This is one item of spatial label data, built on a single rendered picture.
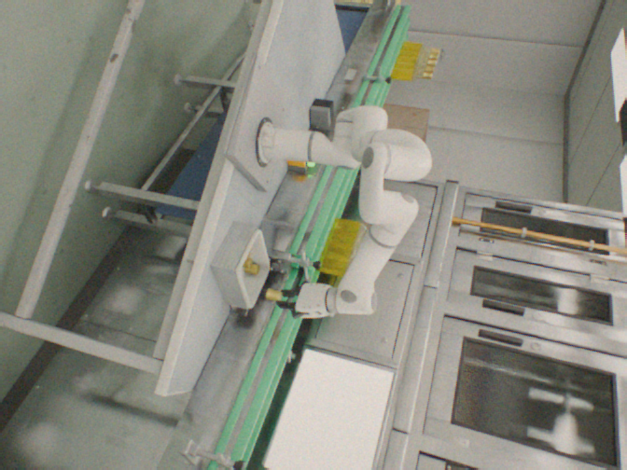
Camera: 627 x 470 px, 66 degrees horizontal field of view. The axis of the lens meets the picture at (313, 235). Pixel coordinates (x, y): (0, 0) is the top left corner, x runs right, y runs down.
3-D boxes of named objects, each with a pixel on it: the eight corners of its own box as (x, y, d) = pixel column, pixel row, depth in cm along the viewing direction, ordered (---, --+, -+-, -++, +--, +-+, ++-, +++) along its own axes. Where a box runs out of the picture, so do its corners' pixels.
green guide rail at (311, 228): (288, 255, 166) (311, 259, 164) (288, 253, 165) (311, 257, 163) (397, 6, 267) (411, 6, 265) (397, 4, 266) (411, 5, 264)
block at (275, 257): (267, 271, 170) (285, 276, 168) (263, 255, 163) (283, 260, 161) (271, 264, 172) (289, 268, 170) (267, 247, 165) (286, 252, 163)
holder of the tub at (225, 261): (229, 312, 161) (250, 318, 159) (209, 264, 140) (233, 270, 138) (249, 270, 171) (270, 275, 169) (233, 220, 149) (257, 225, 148)
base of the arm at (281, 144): (251, 151, 143) (300, 156, 140) (259, 111, 145) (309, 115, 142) (267, 168, 158) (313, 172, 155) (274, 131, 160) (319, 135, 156)
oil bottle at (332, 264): (297, 267, 181) (353, 280, 176) (295, 258, 177) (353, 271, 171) (301, 255, 184) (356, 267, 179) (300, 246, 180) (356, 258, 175)
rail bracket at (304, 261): (286, 279, 170) (321, 287, 167) (281, 250, 157) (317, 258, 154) (289, 272, 171) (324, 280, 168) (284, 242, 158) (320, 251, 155)
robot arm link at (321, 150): (305, 163, 145) (358, 169, 141) (311, 118, 145) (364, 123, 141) (313, 167, 154) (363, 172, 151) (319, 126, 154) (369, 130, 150)
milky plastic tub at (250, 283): (227, 305, 157) (251, 311, 155) (210, 265, 139) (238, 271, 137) (247, 262, 167) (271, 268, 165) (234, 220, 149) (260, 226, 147)
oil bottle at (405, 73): (375, 77, 253) (430, 84, 246) (376, 68, 248) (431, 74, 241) (378, 71, 256) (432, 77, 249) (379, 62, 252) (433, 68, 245)
